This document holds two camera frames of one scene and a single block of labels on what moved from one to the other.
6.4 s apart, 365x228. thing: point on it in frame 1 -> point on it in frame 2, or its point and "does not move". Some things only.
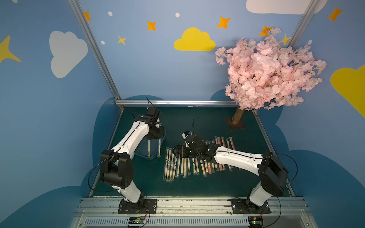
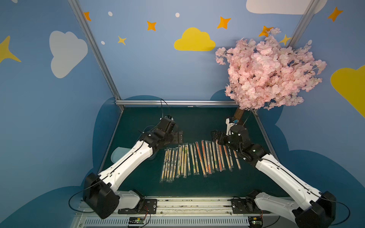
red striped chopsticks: x=205 y=175 does not move
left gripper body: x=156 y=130 -> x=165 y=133
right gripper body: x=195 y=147 -> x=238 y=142
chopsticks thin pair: x=172 y=166 does not move
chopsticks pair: x=178 y=167 does not move
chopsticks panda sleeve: x=175 y=167 does not move
